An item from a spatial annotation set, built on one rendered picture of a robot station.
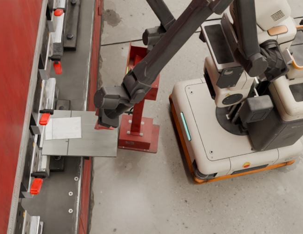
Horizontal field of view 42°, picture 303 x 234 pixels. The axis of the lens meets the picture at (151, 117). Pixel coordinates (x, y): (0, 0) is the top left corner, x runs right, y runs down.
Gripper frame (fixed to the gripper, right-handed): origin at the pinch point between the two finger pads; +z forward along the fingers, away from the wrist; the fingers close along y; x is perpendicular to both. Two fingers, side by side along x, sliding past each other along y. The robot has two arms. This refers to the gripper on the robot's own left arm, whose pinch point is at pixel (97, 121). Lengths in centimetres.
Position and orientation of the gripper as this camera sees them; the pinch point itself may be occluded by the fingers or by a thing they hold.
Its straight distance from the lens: 142.4
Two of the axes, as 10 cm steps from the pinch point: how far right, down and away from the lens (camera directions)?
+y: 0.1, 8.9, -4.6
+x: 8.0, 2.7, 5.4
